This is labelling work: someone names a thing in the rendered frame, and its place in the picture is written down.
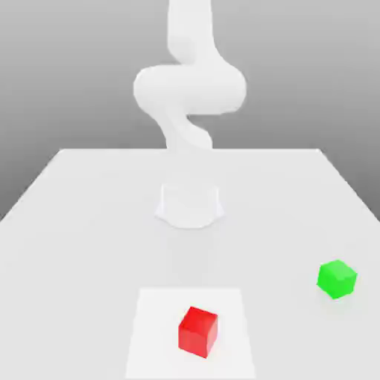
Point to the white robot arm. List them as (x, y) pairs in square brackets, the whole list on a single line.
[(190, 89)]

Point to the small red cube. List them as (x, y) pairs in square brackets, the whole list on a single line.
[(197, 332)]

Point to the small green cube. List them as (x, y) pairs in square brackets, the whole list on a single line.
[(336, 279)]

